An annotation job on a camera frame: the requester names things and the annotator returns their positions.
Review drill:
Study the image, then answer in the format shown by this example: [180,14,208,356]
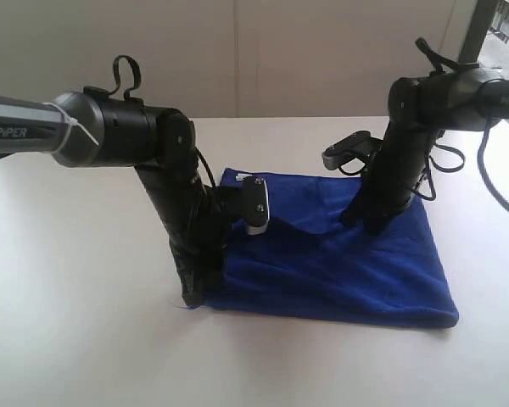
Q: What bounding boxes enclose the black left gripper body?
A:
[135,163,229,280]

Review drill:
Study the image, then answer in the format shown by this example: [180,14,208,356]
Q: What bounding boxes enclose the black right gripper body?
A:
[357,122,435,215]

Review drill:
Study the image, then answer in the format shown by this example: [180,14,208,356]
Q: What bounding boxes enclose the blue microfiber cloth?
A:
[204,172,459,329]

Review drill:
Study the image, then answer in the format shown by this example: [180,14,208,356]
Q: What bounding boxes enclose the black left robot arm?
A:
[0,87,227,308]

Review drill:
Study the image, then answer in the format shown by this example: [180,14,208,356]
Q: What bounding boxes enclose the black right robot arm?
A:
[339,67,509,233]

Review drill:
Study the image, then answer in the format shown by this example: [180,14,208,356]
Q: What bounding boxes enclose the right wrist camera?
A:
[322,131,382,176]

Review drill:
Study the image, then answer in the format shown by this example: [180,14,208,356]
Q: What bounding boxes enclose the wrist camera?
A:
[322,131,382,176]
[216,176,270,236]

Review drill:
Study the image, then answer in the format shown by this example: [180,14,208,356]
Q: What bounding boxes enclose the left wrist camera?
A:
[216,176,270,236]

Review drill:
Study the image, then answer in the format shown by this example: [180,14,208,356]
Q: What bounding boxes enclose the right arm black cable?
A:
[414,36,509,221]

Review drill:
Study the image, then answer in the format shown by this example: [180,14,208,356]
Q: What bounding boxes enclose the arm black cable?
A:
[414,36,509,221]
[0,54,217,192]

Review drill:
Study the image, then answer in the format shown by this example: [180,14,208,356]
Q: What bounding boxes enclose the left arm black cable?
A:
[0,54,217,192]

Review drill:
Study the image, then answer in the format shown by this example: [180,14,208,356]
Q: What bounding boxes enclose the black window frame post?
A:
[458,0,498,63]

